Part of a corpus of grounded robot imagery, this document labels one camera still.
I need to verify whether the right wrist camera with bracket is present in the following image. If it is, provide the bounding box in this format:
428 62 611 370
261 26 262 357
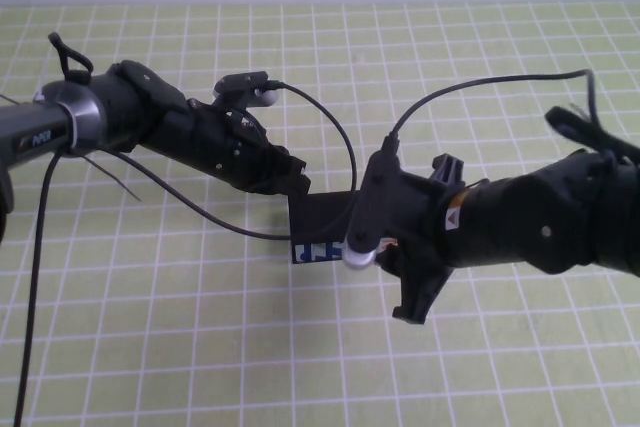
341 150 404 272

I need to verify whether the thin dark zip tie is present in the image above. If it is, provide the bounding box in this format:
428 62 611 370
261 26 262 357
82 154 144 204

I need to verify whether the black looped cable tie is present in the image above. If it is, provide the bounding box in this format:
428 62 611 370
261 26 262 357
47 32 95 82

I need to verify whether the green white-checked tablecloth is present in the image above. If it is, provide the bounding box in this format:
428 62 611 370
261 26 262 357
0 2 640 427

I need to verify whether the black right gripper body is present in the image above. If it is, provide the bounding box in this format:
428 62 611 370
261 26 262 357
382 171 451 278

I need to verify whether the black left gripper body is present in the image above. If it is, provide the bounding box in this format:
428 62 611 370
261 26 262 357
164 99 275 193

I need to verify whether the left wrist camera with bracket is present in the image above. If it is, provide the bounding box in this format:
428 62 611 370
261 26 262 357
210 71 282 111

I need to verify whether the black printed glasses case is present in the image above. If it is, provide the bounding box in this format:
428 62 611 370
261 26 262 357
288 190 362 267

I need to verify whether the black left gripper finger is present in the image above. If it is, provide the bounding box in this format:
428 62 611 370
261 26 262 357
249 177 309 198
272 144 307 179

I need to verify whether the black velcro cable strap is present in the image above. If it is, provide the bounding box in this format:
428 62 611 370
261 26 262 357
543 104 640 163

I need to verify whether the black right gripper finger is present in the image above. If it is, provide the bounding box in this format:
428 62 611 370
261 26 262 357
391 259 454 326
430 153 465 189

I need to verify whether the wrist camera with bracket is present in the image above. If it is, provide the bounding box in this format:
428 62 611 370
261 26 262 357
341 150 404 272
210 71 282 111

